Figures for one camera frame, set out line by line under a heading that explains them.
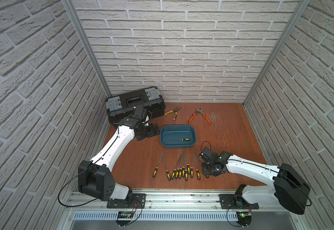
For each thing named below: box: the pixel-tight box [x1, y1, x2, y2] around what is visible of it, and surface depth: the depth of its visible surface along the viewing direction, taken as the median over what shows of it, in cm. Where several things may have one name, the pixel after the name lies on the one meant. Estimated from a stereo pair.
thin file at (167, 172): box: [163, 157, 172, 181], surface depth 83 cm
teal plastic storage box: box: [159, 124, 197, 149], surface depth 100 cm
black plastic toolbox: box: [105, 86, 167, 128], surface depth 100 cm
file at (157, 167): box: [152, 150, 165, 178], surface depth 87 cm
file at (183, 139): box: [167, 137, 192, 142], surface depth 99 cm
